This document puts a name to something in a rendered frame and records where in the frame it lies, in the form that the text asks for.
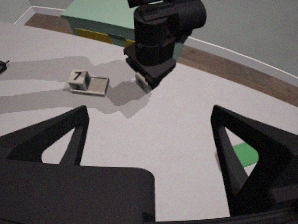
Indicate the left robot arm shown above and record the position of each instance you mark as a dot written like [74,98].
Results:
[150,24]

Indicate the green long rectangular box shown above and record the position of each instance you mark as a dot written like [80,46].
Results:
[246,154]

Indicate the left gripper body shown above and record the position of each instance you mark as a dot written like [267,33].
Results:
[146,59]

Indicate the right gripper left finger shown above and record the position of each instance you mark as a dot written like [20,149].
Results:
[28,144]

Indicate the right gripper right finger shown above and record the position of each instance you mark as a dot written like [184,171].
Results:
[277,166]

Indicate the cream rectangular tray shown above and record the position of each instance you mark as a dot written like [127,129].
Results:
[98,87]

